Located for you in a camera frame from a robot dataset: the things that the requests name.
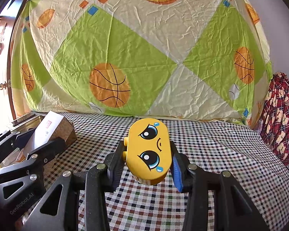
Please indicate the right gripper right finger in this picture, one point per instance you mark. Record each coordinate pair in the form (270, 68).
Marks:
(181, 176)

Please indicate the basketball pattern bedsheet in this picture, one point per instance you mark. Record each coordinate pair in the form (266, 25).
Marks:
(188, 59)

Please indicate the tin box lid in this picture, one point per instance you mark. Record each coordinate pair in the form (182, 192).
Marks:
(23, 118)

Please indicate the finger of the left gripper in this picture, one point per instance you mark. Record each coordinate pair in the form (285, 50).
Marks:
(45, 153)
(9, 141)

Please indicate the checkered tablecloth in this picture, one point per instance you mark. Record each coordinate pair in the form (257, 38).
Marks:
(238, 183)

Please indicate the white Oriental Club box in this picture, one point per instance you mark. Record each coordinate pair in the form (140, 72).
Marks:
(48, 129)

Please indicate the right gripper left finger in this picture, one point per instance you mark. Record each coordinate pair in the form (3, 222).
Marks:
(115, 166)

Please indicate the yellow cartoon face block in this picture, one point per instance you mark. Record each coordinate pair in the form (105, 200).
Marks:
(148, 153)

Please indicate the gold tin box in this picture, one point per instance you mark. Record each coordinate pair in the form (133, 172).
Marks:
(17, 155)

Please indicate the red floral fabric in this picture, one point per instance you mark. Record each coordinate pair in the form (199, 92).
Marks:
(275, 116)

